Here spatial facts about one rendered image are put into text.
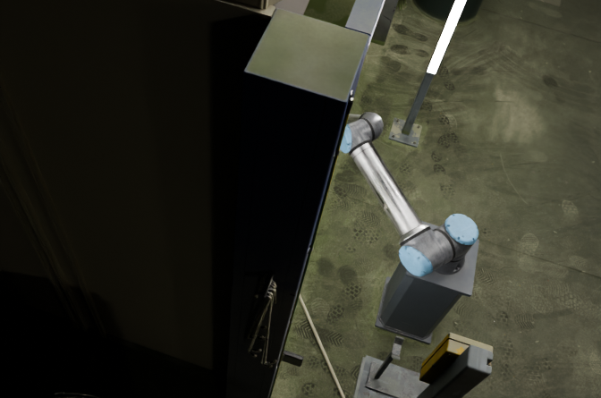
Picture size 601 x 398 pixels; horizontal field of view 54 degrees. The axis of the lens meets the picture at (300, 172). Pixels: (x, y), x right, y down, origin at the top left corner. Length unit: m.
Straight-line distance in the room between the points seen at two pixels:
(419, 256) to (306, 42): 1.58
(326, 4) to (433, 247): 2.48
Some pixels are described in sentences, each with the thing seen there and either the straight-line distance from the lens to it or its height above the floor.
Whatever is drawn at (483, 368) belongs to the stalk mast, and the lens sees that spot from 1.53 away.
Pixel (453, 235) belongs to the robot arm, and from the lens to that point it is 2.56.
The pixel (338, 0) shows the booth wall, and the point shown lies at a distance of 4.48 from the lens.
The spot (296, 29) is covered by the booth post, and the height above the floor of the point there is 2.29.
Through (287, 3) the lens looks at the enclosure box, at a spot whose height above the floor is 1.65.
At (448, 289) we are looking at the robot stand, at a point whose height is 0.63.
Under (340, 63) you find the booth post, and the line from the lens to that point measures 1.02.
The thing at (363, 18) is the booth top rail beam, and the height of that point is 2.29.
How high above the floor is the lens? 2.98
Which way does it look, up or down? 54 degrees down
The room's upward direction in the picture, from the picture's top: 11 degrees clockwise
